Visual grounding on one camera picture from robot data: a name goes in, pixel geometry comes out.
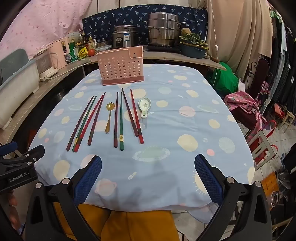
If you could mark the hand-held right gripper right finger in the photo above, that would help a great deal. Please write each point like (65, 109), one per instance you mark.
(207, 178)

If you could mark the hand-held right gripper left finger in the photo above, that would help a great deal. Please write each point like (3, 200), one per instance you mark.
(89, 178)

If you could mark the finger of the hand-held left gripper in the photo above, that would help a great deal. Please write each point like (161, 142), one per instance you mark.
(8, 147)
(34, 153)

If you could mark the green chopstick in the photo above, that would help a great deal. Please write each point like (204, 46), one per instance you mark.
(121, 120)
(84, 124)

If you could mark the red chopstick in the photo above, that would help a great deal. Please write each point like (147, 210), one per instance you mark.
(90, 122)
(136, 117)

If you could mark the pink perforated utensil basket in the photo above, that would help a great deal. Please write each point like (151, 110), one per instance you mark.
(122, 82)

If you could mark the person's left hand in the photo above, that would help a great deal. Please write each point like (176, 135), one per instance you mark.
(12, 201)

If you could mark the white dish drainer box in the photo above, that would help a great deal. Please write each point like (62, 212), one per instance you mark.
(18, 88)

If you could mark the light blue printed tablecloth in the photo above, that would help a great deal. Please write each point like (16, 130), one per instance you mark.
(166, 129)

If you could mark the orange cardboard box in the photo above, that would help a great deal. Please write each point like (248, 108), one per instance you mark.
(270, 184)

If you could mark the mustard yellow trousers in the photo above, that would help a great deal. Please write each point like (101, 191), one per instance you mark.
(138, 227)

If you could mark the gold flower spoon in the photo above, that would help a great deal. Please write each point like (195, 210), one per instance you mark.
(110, 107)

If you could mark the pink floral cloth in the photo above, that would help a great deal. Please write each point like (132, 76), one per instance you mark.
(240, 102)

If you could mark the white glass jug appliance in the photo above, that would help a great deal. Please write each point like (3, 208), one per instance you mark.
(45, 63)

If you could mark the white ceramic spoon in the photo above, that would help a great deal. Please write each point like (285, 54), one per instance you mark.
(144, 104)

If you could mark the small wooden stool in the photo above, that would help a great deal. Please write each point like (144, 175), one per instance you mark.
(286, 120)

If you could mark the green plastic bag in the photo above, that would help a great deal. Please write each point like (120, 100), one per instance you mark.
(225, 78)

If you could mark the pink electric kettle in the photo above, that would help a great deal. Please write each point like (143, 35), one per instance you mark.
(60, 53)

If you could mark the green tin can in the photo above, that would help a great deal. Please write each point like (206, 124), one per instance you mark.
(74, 52)

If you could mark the yellow packet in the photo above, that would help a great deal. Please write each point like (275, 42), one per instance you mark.
(83, 53)

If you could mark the red tomato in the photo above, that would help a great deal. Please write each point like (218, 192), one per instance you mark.
(91, 52)

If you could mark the dark wooden chair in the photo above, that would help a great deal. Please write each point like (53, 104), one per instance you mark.
(260, 74)

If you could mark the white printed carton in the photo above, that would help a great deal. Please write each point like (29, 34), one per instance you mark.
(74, 37)

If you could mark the dark sauce bottle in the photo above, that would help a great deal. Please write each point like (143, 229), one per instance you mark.
(84, 39)

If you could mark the yellow label bottle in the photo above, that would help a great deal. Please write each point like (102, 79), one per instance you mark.
(91, 42)

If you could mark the clear food container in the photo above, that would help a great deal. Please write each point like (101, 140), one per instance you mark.
(103, 48)

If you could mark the blue plastic basin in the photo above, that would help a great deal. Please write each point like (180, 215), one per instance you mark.
(192, 53)

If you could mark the small steel pot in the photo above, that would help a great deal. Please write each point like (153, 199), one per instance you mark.
(101, 43)

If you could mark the wooden counter board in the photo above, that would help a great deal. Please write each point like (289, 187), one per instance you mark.
(161, 56)

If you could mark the pink dotted curtain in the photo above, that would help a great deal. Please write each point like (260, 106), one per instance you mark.
(46, 23)

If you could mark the yellow plastic colander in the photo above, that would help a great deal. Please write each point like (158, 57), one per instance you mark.
(201, 46)

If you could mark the black induction cooker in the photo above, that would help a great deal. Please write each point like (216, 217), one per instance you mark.
(161, 49)

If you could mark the green leafy vegetables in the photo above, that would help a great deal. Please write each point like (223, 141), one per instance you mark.
(192, 37)

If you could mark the steel rice cooker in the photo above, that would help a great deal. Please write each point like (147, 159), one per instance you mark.
(124, 37)

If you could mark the beige curtain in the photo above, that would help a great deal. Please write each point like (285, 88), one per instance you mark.
(238, 34)

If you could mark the brown ginger root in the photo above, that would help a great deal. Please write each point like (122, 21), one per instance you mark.
(185, 31)

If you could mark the navy printed cloth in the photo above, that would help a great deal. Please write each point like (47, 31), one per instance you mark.
(111, 18)

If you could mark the steel steamer pot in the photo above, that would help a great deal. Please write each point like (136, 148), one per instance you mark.
(161, 30)

